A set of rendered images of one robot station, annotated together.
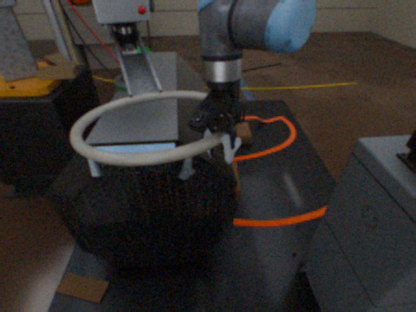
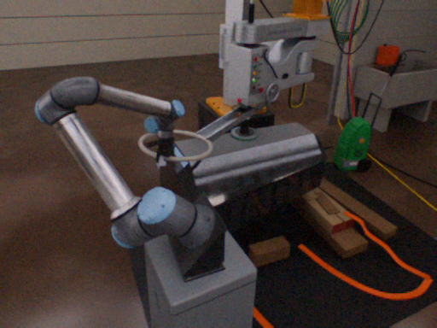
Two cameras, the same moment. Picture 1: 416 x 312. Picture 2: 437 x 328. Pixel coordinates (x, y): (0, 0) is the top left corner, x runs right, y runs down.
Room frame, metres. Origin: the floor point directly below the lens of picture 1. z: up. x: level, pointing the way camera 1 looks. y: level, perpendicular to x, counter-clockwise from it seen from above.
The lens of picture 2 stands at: (0.18, -1.88, 2.04)
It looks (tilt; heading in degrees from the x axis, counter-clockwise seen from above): 25 degrees down; 66
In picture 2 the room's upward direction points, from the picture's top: 3 degrees clockwise
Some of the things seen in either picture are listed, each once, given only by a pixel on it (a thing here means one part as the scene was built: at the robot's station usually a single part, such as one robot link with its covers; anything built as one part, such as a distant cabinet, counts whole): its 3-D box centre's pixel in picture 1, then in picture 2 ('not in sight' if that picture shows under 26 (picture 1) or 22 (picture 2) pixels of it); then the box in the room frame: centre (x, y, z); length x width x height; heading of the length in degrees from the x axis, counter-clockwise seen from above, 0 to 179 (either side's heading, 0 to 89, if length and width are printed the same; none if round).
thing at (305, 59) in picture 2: not in sight; (300, 59); (1.87, 0.65, 1.34); 0.19 x 0.19 x 0.20
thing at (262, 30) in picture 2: not in sight; (281, 30); (1.58, 0.53, 1.62); 0.96 x 0.25 x 0.17; 22
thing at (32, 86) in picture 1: (24, 76); (235, 104); (1.51, 1.19, 0.76); 0.49 x 0.49 x 0.05; 3
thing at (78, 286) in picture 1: (83, 287); not in sight; (0.54, 0.67, 0.02); 0.25 x 0.10 x 0.01; 78
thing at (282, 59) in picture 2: not in sight; (282, 69); (1.63, 0.54, 1.30); 0.74 x 0.23 x 0.49; 22
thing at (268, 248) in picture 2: (229, 180); (269, 251); (1.27, -0.13, 0.07); 0.30 x 0.12 x 0.12; 1
